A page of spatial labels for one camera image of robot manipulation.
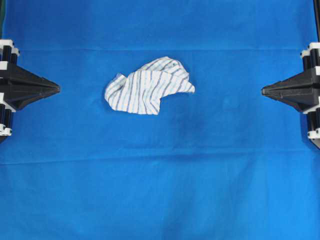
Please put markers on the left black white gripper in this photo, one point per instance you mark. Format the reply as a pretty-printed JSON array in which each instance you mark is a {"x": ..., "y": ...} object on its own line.
[{"x": 14, "y": 99}]

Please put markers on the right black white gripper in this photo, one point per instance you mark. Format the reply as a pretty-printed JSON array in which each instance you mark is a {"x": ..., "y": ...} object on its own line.
[{"x": 306, "y": 101}]

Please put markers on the white blue striped towel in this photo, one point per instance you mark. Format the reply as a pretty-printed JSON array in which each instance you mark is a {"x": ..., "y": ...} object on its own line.
[{"x": 142, "y": 90}]

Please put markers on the blue table cloth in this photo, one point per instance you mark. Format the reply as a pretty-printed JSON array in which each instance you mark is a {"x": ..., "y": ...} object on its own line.
[{"x": 223, "y": 163}]

